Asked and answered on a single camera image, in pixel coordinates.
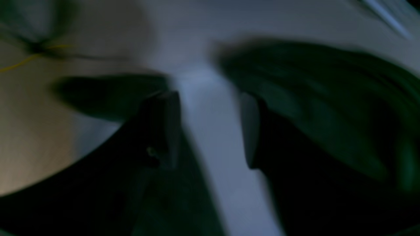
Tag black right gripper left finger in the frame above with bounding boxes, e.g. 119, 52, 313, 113
1, 91, 225, 236

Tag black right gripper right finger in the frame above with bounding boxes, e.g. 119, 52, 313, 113
241, 93, 419, 236

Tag dark green t-shirt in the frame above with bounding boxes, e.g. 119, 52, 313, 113
213, 39, 420, 194

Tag yellow cable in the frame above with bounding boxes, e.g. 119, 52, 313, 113
0, 44, 71, 73

